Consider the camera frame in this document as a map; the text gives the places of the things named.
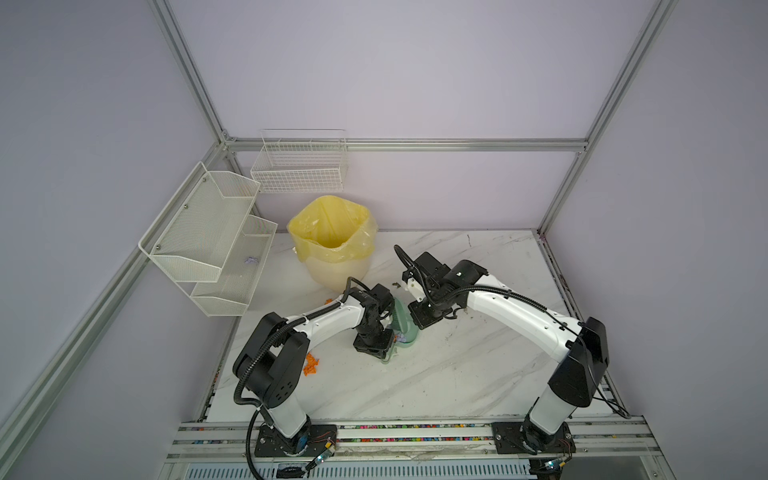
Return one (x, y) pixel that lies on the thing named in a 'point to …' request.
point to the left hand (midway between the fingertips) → (382, 357)
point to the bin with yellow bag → (335, 237)
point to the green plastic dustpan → (404, 329)
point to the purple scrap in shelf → (251, 259)
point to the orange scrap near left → (311, 364)
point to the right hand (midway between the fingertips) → (413, 319)
